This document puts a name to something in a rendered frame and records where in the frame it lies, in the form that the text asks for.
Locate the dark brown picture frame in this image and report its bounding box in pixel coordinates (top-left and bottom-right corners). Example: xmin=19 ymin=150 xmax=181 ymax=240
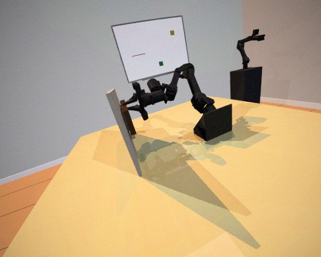
xmin=120 ymin=100 xmax=136 ymax=135

